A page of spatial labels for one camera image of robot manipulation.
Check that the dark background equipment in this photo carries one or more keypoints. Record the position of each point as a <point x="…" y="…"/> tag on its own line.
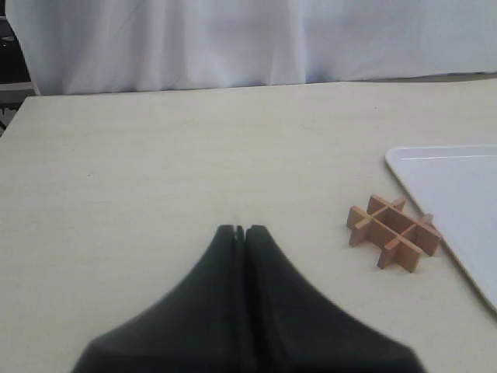
<point x="16" y="85"/>

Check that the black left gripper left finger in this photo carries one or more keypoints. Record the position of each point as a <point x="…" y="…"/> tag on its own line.
<point x="201" y="325"/>

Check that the white plastic tray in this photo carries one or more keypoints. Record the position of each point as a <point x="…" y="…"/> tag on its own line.
<point x="457" y="185"/>

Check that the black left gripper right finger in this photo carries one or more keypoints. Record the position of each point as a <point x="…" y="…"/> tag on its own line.
<point x="297" y="329"/>

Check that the white backdrop curtain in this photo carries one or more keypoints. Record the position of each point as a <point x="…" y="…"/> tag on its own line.
<point x="82" y="47"/>

